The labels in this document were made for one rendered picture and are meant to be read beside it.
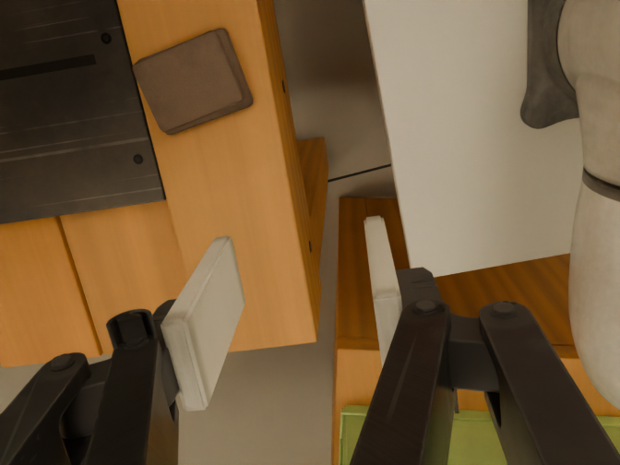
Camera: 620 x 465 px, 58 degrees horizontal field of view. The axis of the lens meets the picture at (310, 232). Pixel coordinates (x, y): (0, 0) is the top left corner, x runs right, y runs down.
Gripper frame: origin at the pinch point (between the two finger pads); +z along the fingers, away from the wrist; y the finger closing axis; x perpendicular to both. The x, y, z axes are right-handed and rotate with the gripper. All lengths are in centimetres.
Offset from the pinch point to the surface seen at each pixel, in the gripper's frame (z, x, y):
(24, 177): 41, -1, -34
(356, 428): 47, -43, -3
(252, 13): 41.3, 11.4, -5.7
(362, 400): 52, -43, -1
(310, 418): 131, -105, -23
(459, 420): 50, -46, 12
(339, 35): 131, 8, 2
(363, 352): 52, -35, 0
